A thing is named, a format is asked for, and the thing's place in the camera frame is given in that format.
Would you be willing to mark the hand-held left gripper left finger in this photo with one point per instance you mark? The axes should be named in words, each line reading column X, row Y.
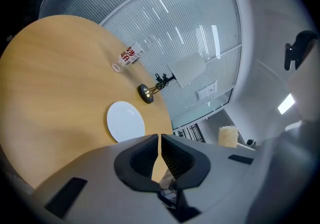
column 127, row 165

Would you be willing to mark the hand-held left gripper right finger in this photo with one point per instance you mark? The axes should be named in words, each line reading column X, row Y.
column 197, row 168

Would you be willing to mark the white round plate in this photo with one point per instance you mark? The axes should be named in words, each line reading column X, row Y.
column 125, row 122

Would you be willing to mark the black metal rack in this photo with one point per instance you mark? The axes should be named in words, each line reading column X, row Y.
column 191, row 133

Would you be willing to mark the table lamp with white shade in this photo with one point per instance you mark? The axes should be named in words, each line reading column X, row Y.
column 187, row 69

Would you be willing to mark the rectangular ceiling light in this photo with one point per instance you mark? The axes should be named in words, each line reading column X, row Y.
column 286, row 103

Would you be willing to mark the clear bottle with red label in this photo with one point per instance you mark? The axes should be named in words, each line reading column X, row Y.
column 130, row 56

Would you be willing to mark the person's head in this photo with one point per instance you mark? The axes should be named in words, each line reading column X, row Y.
column 306, row 88

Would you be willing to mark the white wall panel box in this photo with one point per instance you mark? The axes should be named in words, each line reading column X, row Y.
column 207, row 90

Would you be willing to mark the black head-worn camera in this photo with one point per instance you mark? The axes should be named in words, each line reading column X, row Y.
column 298, row 48

